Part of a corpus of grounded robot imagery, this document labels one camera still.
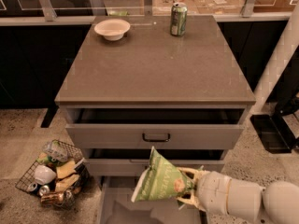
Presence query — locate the green jalapeno chip bag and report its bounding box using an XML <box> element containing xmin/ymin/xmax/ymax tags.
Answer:
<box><xmin>131</xmin><ymin>147</ymin><xmax>197</xmax><ymax>207</ymax></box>

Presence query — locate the green soda can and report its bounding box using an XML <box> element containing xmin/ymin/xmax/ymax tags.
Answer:
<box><xmin>170</xmin><ymin>2</ymin><xmax>188</xmax><ymax>36</ymax></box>

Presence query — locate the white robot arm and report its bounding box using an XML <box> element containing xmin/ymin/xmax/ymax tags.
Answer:
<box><xmin>178</xmin><ymin>168</ymin><xmax>299</xmax><ymax>224</ymax></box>

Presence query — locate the clear plastic bottle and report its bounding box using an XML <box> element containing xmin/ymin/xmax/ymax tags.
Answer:
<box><xmin>42</xmin><ymin>140</ymin><xmax>68</xmax><ymax>162</ymax></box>

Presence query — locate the brown snack bag in basket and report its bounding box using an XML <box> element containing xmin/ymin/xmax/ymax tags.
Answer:
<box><xmin>41</xmin><ymin>192</ymin><xmax>64</xmax><ymax>204</ymax></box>

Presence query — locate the yellow sponge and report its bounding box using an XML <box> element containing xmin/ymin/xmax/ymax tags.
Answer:
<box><xmin>56</xmin><ymin>160</ymin><xmax>76</xmax><ymax>179</ymax></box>

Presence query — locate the white bowl on counter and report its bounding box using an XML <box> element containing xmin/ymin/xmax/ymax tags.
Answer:
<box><xmin>94</xmin><ymin>19</ymin><xmax>131</xmax><ymax>41</ymax></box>

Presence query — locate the grey drawer cabinet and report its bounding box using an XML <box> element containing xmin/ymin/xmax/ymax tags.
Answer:
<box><xmin>54</xmin><ymin>14</ymin><xmax>257</xmax><ymax>224</ymax></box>

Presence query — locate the white pillar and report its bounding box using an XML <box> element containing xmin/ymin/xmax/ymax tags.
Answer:
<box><xmin>250</xmin><ymin>5</ymin><xmax>299</xmax><ymax>115</ymax></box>

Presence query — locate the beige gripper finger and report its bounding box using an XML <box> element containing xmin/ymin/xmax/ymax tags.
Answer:
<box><xmin>178</xmin><ymin>167</ymin><xmax>208</xmax><ymax>188</ymax></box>
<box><xmin>177</xmin><ymin>190</ymin><xmax>206</xmax><ymax>211</ymax></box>

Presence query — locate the grey drawer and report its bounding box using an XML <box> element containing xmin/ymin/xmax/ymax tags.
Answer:
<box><xmin>97</xmin><ymin>176</ymin><xmax>208</xmax><ymax>224</ymax></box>
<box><xmin>85</xmin><ymin>148</ymin><xmax>224</xmax><ymax>176</ymax></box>
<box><xmin>66</xmin><ymin>108</ymin><xmax>244</xmax><ymax>149</ymax></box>

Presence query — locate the grey bottom drawer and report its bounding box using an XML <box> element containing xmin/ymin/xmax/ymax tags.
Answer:
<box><xmin>97</xmin><ymin>176</ymin><xmax>208</xmax><ymax>224</ymax></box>

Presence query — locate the grey middle drawer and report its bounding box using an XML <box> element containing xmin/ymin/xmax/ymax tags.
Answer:
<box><xmin>85</xmin><ymin>148</ymin><xmax>224</xmax><ymax>176</ymax></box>

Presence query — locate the black wire basket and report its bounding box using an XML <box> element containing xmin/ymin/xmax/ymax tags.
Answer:
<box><xmin>15</xmin><ymin>140</ymin><xmax>90</xmax><ymax>209</ymax></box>

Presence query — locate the black tray on floor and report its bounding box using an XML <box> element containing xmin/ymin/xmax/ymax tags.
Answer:
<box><xmin>250</xmin><ymin>114</ymin><xmax>299</xmax><ymax>154</ymax></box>

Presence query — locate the grey top drawer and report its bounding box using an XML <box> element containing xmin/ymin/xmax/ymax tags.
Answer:
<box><xmin>66</xmin><ymin>108</ymin><xmax>244</xmax><ymax>149</ymax></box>

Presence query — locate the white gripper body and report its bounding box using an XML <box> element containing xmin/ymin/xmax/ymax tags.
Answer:
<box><xmin>196</xmin><ymin>172</ymin><xmax>231</xmax><ymax>214</ymax></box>

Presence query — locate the silver can in basket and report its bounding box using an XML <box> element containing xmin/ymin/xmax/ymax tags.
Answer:
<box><xmin>38</xmin><ymin>185</ymin><xmax>50</xmax><ymax>197</ymax></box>

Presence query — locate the white bowl in basket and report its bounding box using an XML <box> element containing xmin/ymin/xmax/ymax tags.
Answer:
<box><xmin>34</xmin><ymin>165</ymin><xmax>56</xmax><ymax>185</ymax></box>

